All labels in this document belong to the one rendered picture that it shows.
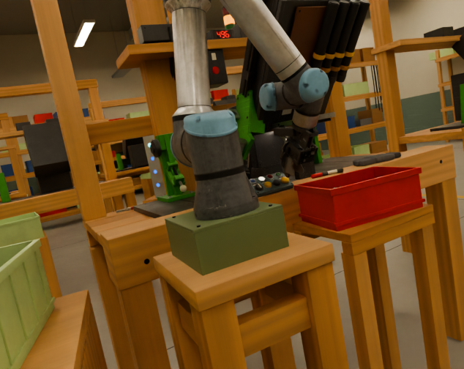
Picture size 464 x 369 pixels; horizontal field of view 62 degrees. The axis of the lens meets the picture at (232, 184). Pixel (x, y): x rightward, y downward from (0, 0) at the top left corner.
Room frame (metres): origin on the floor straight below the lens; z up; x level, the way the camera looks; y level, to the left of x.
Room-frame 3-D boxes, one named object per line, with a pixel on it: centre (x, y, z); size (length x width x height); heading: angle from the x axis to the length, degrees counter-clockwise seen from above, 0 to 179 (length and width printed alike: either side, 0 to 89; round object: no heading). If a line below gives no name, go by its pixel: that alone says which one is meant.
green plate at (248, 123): (1.59, -0.12, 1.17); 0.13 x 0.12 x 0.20; 116
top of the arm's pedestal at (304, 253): (0.88, 0.02, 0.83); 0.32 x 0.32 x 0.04; 24
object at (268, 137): (1.85, -0.20, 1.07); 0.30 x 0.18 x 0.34; 116
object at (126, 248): (1.43, -0.28, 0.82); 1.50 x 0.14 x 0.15; 116
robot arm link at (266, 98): (1.09, -0.19, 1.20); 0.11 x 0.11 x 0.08; 20
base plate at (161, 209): (1.68, -0.16, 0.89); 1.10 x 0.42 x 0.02; 116
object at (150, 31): (1.75, 0.20, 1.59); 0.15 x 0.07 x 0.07; 116
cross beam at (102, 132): (2.01, 0.00, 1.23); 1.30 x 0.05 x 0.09; 116
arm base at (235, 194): (0.88, 0.02, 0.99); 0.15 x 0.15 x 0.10
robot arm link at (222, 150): (0.89, 0.03, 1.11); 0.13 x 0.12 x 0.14; 20
